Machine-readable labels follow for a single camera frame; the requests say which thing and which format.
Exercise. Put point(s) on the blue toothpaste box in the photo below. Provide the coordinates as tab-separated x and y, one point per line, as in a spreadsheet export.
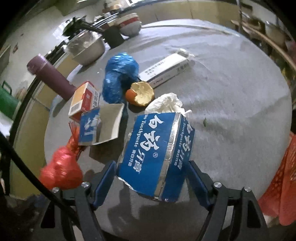
155	155

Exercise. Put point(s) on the steel basin with bag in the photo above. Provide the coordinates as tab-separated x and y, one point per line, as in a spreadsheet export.
86	47

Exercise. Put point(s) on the long white medicine box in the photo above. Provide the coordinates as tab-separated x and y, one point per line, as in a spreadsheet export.
167	68

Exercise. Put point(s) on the stacked red white bowls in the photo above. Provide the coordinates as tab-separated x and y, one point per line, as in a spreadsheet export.
129	25

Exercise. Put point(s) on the red plastic basket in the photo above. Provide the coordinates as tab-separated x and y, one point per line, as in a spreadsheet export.
279	198

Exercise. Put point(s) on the steel pot on rack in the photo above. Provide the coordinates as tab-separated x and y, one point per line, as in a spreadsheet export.
275	34

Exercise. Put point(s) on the blue plastic bag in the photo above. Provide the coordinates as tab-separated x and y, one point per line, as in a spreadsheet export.
121	72

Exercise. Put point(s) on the red plastic bag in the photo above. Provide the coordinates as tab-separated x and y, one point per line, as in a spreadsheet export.
63	170

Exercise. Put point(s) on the black chopstick cup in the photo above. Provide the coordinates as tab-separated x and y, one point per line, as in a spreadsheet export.
113	37

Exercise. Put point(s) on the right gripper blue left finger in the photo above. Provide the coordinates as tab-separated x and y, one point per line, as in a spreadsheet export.
89	196

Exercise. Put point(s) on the green thermos jug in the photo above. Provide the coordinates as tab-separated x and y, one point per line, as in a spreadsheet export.
9	105

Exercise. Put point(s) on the orange peel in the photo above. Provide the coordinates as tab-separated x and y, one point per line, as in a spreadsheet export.
140	94

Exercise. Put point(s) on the orange white medicine box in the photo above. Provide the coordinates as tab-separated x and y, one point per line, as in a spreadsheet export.
85	98

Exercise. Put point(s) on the small blue silver box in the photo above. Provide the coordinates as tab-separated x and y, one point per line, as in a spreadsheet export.
100	124

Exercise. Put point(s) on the white tissue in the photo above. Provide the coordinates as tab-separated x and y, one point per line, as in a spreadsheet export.
167	103

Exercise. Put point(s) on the maroon thermos bottle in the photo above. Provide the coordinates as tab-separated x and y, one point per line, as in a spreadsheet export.
45	71

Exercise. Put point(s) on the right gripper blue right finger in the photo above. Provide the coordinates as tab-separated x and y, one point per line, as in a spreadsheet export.
232	214

